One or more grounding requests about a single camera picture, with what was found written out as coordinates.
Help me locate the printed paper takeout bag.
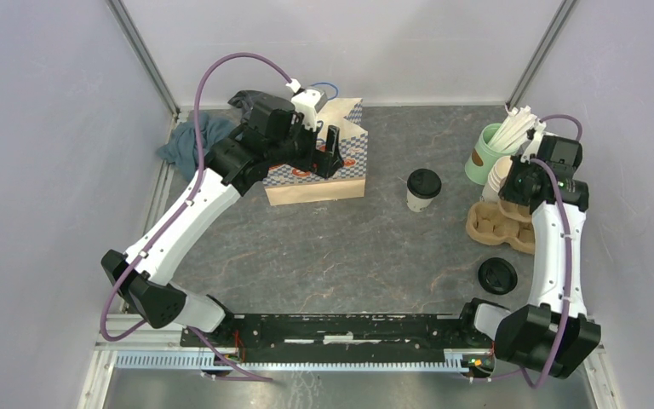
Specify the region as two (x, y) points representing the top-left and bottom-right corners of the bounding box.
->
(263, 87), (369, 206)

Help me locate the aluminium cable rail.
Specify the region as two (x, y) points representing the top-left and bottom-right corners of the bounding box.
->
(113, 350), (497, 374)

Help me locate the white paper coffee cup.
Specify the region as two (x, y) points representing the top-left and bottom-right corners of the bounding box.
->
(406, 191), (433, 213)

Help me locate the dark grey cloth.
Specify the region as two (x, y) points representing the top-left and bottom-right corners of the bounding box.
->
(228, 90), (272, 133)

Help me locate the white wrapped straws bundle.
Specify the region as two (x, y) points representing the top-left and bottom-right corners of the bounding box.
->
(487, 106), (539, 153)

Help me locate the black plastic lid on table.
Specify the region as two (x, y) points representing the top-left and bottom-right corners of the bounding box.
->
(477, 257), (518, 296)

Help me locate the black plastic cup lid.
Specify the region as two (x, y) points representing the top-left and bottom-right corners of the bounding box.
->
(406, 168), (442, 199)

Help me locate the corner metal post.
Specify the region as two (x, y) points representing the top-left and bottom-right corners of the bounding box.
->
(106, 0), (181, 118)
(505, 0), (579, 108)

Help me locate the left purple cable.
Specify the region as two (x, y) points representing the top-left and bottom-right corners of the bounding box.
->
(99, 52), (295, 343)

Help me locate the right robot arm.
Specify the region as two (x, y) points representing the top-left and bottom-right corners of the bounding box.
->
(457, 134), (602, 389)

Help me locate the brown cardboard cup carrier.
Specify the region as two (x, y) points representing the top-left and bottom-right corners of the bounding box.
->
(466, 199), (536, 255)

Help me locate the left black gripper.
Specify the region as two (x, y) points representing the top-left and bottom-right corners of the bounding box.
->
(268, 115), (345, 180)

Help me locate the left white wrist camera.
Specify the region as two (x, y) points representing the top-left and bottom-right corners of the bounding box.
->
(286, 78), (328, 132)

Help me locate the left corner metal post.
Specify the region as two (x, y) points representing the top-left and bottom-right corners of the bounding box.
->
(106, 0), (181, 118)

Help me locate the stack of paper cups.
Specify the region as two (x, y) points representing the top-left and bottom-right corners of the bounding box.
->
(480, 156), (513, 203)

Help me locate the green straw holder cup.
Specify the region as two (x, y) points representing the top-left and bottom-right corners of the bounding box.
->
(464, 124), (512, 186)

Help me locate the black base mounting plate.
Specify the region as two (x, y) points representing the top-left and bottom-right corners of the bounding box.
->
(206, 314), (492, 364)

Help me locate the right corner metal post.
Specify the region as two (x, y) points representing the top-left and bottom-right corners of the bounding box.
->
(505, 0), (579, 108)

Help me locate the teal crumpled cloth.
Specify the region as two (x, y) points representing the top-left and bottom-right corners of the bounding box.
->
(156, 112), (236, 181)

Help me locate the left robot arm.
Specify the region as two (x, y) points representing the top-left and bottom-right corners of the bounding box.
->
(100, 88), (343, 348)

